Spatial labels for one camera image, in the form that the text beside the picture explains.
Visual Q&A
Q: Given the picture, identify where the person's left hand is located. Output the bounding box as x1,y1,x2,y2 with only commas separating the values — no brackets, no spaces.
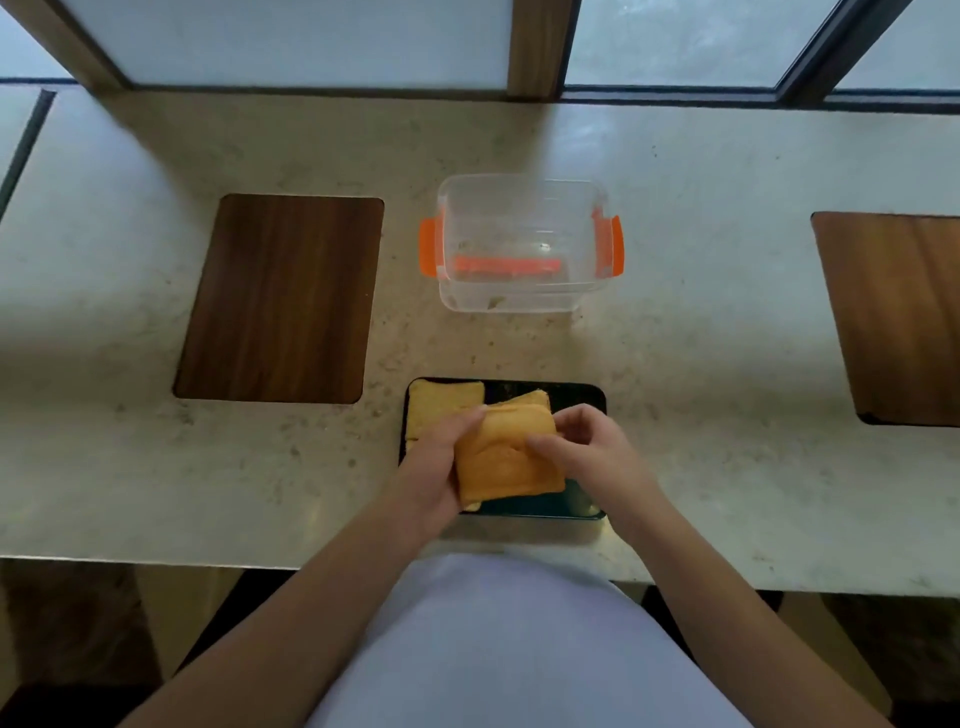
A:
396,406,489,535

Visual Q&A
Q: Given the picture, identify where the person's right hand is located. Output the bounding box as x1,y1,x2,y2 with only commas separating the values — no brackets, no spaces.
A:
525,403,664,525

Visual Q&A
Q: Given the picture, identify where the person's right forearm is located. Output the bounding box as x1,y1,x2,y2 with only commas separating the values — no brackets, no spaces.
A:
606,483,895,728

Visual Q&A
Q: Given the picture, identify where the person's left forearm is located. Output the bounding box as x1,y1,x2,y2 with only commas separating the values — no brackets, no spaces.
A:
116,480,460,728

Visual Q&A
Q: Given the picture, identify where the black rectangular tray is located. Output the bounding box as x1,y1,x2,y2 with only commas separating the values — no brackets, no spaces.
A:
398,377,608,522

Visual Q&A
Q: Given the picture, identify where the pale toasted sandwich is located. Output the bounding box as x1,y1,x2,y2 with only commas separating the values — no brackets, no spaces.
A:
405,378,486,451

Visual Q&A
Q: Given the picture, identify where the clear container with orange clips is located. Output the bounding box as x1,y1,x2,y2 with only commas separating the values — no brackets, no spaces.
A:
417,174,626,314

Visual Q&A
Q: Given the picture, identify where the person's white shirt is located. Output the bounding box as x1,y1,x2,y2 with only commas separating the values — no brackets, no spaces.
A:
303,553,753,728

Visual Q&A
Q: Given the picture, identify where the dark wooden placemat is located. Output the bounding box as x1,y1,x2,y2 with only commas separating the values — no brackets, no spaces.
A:
172,193,385,405
810,211,960,429

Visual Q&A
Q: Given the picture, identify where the window frame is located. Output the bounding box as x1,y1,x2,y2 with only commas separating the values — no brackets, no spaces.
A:
0,0,960,115

